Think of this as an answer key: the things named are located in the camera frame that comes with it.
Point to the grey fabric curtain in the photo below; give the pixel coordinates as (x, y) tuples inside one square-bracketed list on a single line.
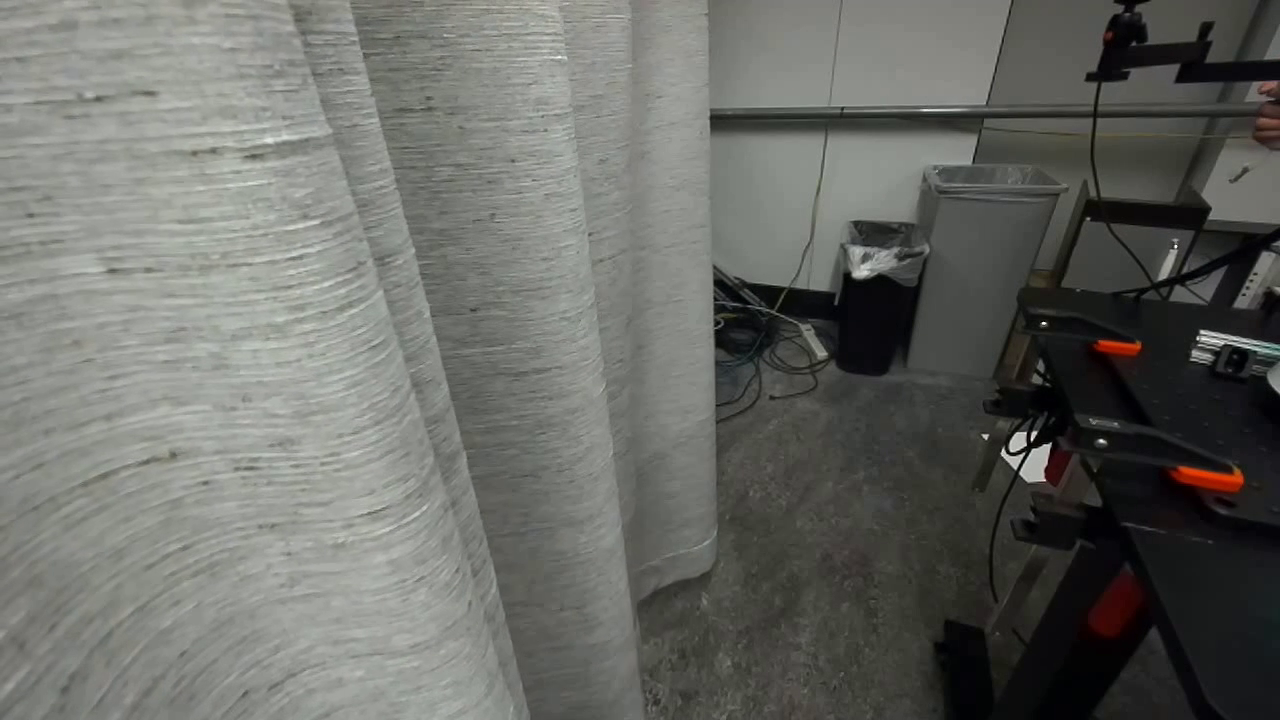
[(353, 355)]

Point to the black small trash bin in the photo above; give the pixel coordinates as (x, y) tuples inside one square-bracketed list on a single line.
[(878, 283)]

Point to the grey tall trash bin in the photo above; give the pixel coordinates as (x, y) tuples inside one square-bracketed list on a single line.
[(980, 231)]

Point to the orange black clamp far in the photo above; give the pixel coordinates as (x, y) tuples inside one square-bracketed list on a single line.
[(1062, 330)]

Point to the orange black clamp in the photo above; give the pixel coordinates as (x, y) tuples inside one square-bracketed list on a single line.
[(1036, 419), (1062, 330)]

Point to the black work table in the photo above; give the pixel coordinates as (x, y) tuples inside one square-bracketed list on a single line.
[(1145, 558)]

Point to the orange black clamp near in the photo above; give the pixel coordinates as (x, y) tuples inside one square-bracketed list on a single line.
[(1036, 419)]

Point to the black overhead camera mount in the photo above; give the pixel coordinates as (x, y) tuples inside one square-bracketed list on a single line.
[(1127, 46)]

